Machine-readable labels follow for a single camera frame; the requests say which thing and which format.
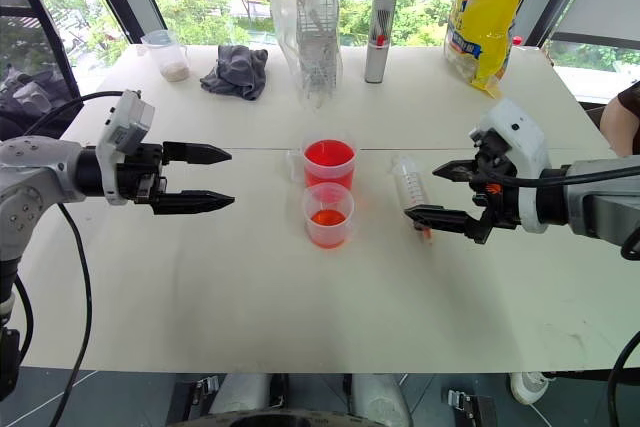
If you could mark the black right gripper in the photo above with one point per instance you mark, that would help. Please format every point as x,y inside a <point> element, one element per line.
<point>502,197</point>

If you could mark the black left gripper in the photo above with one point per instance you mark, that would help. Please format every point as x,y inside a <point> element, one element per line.
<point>140,167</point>

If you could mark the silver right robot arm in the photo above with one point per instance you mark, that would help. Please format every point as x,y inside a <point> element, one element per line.
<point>600,207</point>

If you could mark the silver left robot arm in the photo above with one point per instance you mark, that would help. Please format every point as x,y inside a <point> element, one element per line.
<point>35,172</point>

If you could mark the clear plastic syringe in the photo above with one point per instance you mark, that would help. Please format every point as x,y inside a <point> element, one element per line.
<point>410,184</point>

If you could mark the clear measuring cup with powder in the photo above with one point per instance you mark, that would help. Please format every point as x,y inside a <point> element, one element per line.
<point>172,59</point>

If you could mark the large cup red liquid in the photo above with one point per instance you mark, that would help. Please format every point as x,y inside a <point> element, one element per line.
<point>330,167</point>

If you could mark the small cup red liquid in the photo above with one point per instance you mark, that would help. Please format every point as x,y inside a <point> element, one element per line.
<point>328,227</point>

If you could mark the grey crumpled cloth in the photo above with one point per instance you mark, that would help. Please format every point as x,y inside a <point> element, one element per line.
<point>237,72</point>

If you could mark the silver tube with black cap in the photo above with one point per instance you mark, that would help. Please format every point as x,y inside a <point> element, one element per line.
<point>377,52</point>

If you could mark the yellow printed food bag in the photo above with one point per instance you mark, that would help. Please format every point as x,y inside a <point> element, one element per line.
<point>482,22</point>

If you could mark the clear plastic bag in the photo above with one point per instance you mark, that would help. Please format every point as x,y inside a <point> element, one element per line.
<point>287,22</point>

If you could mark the white rounded floor object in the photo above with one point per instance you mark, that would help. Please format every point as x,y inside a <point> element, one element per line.
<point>527,387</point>

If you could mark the silver rounded robot leg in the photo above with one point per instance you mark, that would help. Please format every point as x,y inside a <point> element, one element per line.
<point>372,397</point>
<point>242,397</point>

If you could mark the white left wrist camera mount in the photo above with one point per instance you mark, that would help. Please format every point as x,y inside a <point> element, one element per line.
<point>125,119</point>

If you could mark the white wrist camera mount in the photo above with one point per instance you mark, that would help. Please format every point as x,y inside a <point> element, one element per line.
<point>125,119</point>
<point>522,132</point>

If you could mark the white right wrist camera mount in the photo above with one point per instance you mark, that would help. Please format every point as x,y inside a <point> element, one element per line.
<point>522,132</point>

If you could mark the black metal frame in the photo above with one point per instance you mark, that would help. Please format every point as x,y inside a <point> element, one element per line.
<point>35,12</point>

